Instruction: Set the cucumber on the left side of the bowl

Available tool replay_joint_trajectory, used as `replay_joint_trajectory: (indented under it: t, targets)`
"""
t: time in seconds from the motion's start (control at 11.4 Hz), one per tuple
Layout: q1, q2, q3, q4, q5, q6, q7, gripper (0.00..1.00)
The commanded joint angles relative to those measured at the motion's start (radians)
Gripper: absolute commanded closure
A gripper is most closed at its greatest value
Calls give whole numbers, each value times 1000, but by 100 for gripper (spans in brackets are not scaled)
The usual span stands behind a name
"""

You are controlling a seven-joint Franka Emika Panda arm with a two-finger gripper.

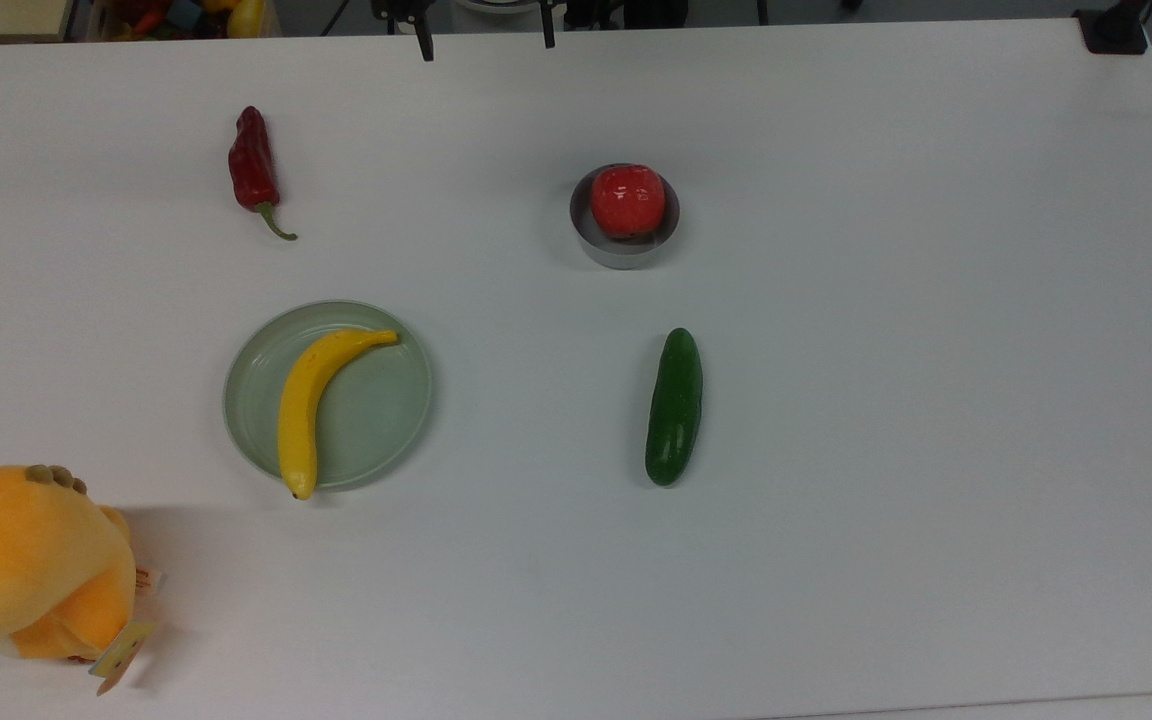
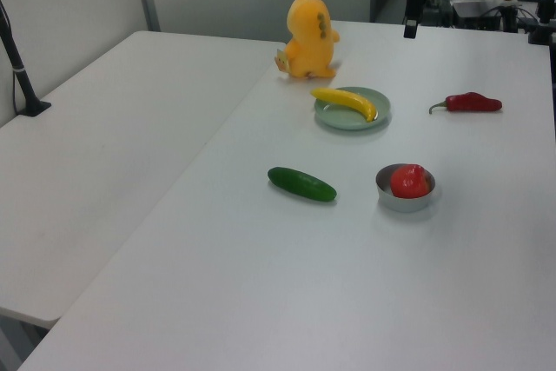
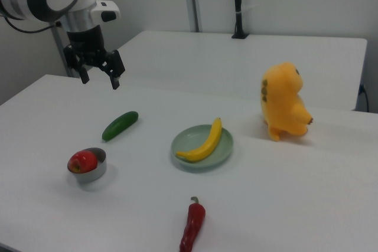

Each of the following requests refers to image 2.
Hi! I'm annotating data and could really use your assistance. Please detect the yellow banana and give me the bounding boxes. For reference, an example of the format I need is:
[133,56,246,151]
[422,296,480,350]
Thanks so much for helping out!
[310,87,378,123]

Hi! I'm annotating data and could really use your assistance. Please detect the orange plush dinosaur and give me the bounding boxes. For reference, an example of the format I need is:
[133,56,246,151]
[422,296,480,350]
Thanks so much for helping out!
[284,0,341,80]

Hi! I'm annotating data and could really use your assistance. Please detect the black camera stand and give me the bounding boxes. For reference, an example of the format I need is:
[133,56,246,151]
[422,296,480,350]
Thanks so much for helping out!
[0,0,52,116]
[526,0,556,46]

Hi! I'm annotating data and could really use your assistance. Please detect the pale green plate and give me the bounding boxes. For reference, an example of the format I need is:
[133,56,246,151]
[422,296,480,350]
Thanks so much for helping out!
[314,86,392,131]

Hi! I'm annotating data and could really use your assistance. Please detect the black equipment box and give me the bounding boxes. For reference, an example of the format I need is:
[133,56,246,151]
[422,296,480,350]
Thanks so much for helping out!
[451,0,503,30]

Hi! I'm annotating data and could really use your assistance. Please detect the green cucumber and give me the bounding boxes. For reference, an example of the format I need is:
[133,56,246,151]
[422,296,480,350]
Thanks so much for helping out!
[267,166,338,203]

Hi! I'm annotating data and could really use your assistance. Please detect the red apple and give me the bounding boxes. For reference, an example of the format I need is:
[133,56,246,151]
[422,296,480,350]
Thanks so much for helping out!
[389,163,432,198]

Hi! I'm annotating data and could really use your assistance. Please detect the red chili pepper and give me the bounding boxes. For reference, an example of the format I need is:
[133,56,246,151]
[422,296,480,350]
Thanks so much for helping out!
[428,91,504,115]

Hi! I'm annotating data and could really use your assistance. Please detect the round metal bowl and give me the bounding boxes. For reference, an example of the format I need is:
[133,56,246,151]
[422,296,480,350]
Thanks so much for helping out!
[375,163,437,214]

